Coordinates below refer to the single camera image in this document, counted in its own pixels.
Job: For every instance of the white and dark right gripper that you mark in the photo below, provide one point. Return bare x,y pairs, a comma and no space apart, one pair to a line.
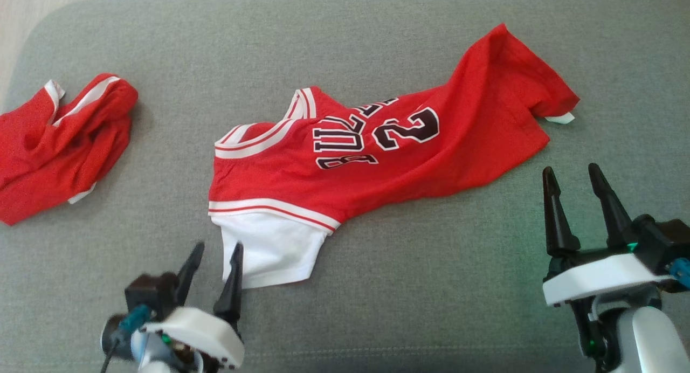
598,278

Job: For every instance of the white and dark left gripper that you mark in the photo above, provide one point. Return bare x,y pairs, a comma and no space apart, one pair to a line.
207,338

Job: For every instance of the red basketball jersey white sleeves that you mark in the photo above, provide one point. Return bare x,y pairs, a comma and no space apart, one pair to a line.
431,163

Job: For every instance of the red shorts with white trim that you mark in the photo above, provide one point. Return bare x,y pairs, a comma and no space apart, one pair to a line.
59,152

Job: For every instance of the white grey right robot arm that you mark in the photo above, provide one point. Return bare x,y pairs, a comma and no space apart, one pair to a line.
652,340

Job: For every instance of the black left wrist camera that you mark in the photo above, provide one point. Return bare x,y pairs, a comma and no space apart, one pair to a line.
153,292

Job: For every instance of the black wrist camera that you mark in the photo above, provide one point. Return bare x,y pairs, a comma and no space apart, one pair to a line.
663,238
153,292

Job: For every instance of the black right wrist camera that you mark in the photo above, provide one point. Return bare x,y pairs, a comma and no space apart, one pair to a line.
663,238

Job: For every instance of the teal left camera connector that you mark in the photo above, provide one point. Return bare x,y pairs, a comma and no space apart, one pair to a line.
135,318

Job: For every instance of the teal camera connector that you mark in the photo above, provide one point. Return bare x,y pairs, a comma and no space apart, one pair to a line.
680,270
135,318

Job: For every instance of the teal right camera connector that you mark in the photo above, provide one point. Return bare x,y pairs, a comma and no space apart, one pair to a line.
680,270

